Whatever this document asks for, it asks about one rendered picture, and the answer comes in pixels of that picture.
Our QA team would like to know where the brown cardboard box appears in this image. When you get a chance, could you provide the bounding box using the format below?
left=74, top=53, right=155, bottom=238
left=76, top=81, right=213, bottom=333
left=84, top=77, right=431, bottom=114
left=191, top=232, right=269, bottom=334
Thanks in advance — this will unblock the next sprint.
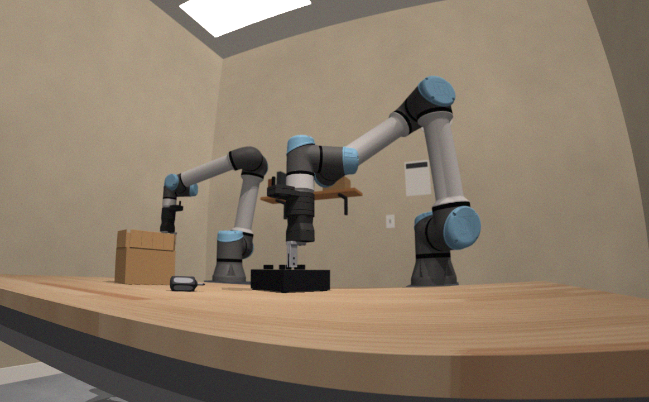
left=114, top=229, right=176, bottom=285

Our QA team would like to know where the black lighting desk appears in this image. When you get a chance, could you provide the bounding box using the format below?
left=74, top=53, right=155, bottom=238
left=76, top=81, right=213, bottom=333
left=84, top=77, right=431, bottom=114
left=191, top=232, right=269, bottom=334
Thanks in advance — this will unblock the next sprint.
left=251, top=265, right=330, bottom=293

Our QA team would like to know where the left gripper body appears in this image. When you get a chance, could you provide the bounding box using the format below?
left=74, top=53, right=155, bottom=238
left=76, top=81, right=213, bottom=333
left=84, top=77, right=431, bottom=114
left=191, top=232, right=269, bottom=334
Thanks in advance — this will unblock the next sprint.
left=267, top=174, right=315, bottom=242

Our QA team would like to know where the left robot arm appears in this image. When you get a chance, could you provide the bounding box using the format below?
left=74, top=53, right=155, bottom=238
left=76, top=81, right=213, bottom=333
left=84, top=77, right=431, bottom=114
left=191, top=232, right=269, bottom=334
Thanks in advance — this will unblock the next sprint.
left=286, top=76, right=481, bottom=285

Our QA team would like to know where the black screwdriver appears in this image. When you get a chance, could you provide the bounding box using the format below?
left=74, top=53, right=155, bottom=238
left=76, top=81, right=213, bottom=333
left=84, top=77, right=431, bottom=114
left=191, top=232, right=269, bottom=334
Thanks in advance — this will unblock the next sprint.
left=170, top=276, right=205, bottom=291

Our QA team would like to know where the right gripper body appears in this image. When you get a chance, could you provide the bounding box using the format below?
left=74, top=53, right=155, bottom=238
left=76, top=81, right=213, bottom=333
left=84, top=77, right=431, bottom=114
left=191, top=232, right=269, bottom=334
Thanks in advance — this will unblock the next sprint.
left=160, top=199, right=183, bottom=233

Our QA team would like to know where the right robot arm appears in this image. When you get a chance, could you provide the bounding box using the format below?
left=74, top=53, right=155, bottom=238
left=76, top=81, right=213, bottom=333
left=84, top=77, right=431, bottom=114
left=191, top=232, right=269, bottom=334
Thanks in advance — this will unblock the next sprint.
left=163, top=146, right=268, bottom=282

